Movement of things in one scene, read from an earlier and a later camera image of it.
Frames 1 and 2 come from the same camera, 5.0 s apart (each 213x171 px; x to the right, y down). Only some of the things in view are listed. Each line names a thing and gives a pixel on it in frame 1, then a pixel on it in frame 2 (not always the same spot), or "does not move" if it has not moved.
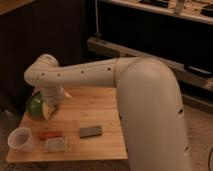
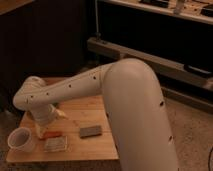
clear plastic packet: [56, 144] does not move
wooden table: [86, 126] does not move
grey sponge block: [90, 131] does not move
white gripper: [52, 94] to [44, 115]
